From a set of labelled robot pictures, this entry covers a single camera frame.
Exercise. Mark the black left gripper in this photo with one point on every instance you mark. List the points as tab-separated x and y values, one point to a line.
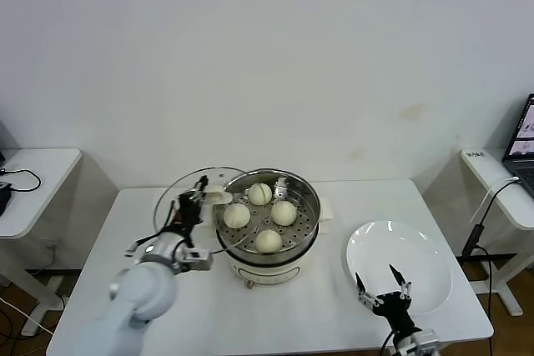
185	214

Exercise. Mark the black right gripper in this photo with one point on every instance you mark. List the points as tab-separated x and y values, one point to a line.
396	310

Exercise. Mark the white steamed baozi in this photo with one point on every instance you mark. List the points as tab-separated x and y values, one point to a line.
236	216
284	213
268	241
260	194

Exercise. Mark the perforated steel steamer basket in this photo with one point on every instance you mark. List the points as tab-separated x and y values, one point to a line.
308	222

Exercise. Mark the white round plate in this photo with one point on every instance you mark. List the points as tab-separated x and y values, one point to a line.
375	247

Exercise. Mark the cream electric cooker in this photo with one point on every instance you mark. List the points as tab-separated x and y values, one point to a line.
271	272

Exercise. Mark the white side table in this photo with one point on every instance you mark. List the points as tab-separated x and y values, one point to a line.
41	189
513	210

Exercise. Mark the open dark grey laptop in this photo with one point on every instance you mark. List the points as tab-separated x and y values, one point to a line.
523	164

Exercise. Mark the black power adapter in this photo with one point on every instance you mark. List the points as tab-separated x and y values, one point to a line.
4	199

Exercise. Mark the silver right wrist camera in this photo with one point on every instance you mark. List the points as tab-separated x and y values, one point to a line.
423	339

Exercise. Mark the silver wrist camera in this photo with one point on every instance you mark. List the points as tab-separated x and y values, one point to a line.
195	259
423	339

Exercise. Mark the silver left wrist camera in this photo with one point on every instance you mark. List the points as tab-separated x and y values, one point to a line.
195	259

